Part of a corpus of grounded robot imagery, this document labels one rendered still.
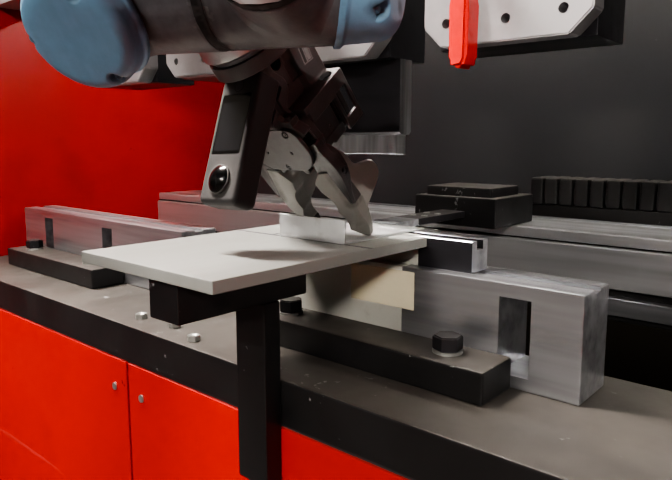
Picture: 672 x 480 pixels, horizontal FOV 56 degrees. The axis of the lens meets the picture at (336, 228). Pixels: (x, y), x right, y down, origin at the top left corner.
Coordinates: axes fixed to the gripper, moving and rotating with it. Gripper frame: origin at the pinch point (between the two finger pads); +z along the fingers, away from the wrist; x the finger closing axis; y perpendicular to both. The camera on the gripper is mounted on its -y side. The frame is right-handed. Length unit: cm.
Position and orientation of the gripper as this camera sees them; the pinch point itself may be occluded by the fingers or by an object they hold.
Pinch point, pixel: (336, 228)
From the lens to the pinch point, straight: 63.3
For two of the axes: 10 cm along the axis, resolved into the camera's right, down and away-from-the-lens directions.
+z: 4.3, 6.9, 5.9
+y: 5.0, -7.2, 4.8
